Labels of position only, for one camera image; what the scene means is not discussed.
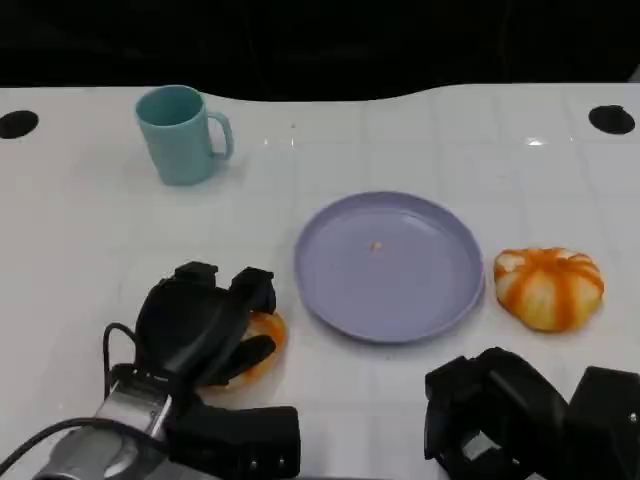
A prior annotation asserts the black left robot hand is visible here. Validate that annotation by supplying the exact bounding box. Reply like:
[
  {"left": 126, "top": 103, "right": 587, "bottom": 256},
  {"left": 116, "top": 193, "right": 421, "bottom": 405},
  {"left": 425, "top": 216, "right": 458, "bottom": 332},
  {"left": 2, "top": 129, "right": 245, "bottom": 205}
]
[{"left": 134, "top": 260, "right": 279, "bottom": 397}]

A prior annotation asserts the lilac plate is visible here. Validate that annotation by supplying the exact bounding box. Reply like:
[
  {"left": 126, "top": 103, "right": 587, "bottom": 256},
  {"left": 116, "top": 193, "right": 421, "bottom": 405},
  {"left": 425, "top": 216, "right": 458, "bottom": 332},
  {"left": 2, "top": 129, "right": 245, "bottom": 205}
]
[{"left": 293, "top": 190, "right": 487, "bottom": 346}]

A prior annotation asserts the pale green mug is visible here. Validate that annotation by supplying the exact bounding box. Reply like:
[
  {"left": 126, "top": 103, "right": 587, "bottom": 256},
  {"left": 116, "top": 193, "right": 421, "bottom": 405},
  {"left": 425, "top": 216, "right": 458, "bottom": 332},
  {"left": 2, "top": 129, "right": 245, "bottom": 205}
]
[{"left": 134, "top": 84, "right": 236, "bottom": 188}]

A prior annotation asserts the black thin arm cable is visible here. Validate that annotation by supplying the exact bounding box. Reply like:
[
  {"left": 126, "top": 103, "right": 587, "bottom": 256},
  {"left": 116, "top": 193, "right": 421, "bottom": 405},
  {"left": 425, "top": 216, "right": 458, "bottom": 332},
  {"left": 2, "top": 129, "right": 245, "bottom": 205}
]
[{"left": 0, "top": 417, "right": 169, "bottom": 480}]

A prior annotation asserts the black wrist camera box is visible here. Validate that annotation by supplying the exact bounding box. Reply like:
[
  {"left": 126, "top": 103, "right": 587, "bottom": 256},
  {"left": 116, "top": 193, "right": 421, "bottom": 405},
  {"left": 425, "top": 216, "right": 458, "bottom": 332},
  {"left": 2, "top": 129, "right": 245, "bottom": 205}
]
[
  {"left": 166, "top": 394, "right": 302, "bottom": 480},
  {"left": 566, "top": 366, "right": 640, "bottom": 480}
]

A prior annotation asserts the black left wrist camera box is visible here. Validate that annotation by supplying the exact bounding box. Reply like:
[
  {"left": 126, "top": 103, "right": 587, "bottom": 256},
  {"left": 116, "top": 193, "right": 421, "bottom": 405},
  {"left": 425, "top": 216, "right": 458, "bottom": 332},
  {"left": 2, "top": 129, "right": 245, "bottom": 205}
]
[{"left": 166, "top": 394, "right": 302, "bottom": 480}]

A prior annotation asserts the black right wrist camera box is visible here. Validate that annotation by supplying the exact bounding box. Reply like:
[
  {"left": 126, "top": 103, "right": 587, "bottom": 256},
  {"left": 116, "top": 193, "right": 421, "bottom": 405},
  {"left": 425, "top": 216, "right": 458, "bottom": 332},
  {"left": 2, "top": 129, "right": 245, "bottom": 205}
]
[{"left": 566, "top": 366, "right": 640, "bottom": 480}]

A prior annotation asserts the orange white toy bread roll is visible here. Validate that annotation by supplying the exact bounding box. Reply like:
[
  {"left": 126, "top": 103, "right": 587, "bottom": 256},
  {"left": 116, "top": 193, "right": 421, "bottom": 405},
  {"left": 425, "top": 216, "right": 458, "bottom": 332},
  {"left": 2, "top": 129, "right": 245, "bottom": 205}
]
[
  {"left": 218, "top": 309, "right": 290, "bottom": 393},
  {"left": 493, "top": 246, "right": 606, "bottom": 333}
]

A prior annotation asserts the black round table grommet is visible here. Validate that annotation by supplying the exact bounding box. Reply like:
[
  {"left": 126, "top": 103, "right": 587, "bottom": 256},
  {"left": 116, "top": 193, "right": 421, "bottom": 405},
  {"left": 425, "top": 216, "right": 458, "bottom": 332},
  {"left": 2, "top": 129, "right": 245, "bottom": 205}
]
[
  {"left": 0, "top": 110, "right": 40, "bottom": 140},
  {"left": 587, "top": 104, "right": 637, "bottom": 135}
]

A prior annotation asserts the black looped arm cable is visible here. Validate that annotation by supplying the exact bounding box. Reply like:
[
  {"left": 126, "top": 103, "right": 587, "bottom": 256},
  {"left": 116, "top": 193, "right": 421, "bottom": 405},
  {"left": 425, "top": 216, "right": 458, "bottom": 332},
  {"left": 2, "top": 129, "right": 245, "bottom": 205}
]
[{"left": 101, "top": 322, "right": 145, "bottom": 399}]

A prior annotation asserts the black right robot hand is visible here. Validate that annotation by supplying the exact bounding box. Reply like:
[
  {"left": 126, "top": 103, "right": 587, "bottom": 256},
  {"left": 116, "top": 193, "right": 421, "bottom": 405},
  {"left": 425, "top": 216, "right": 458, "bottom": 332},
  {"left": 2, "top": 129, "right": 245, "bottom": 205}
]
[{"left": 423, "top": 346, "right": 572, "bottom": 480}]

